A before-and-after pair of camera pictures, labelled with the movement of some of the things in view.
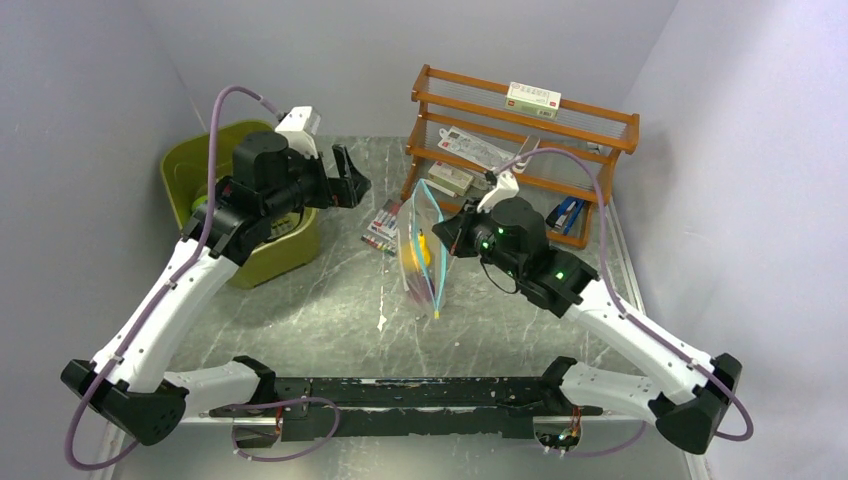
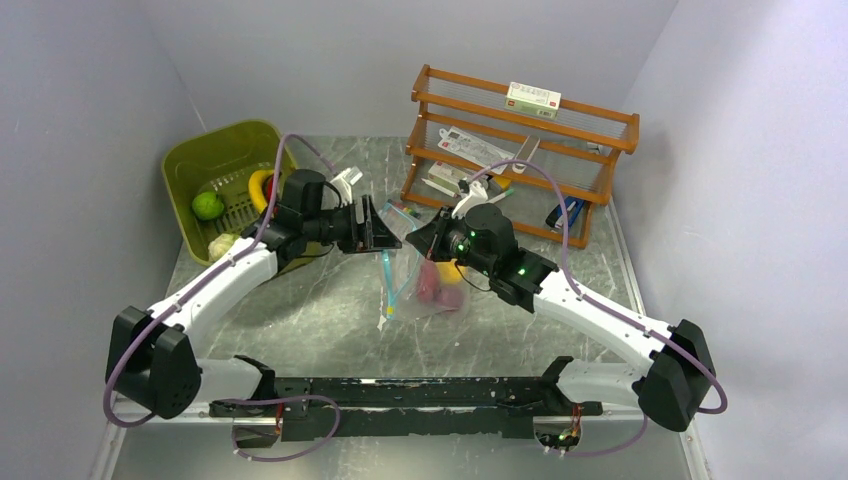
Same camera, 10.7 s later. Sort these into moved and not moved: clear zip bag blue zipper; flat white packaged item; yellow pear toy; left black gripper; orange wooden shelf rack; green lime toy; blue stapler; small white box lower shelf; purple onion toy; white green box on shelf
Moved: left black gripper; clear zip bag blue zipper; purple onion toy; yellow pear toy
Not moved: orange wooden shelf rack; green lime toy; small white box lower shelf; white green box on shelf; blue stapler; flat white packaged item
